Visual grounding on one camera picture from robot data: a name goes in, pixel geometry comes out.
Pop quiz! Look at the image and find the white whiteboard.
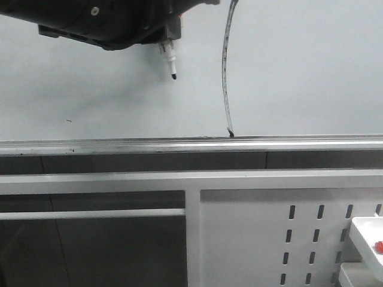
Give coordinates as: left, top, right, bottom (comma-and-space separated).
1, 1, 382, 141

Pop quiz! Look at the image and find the aluminium whiteboard tray rail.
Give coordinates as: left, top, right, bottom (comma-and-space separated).
1, 135, 382, 157

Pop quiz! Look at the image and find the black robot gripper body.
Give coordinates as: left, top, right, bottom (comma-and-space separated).
1, 0, 202, 51

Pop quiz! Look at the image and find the lower white plastic bin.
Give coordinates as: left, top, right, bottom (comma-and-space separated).
339, 262, 382, 287

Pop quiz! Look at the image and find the white metal frame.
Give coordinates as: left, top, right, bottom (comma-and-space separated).
1, 169, 382, 286

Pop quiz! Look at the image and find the white perforated metal panel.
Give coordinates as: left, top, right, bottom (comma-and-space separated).
201, 188, 382, 286

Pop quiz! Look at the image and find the white whiteboard marker pen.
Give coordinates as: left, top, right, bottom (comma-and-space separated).
159, 39, 177, 80

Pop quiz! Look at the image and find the small red object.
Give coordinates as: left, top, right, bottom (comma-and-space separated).
374, 241, 383, 254

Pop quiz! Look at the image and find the white plastic bin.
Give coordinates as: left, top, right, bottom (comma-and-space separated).
339, 262, 382, 287
349, 216, 382, 282

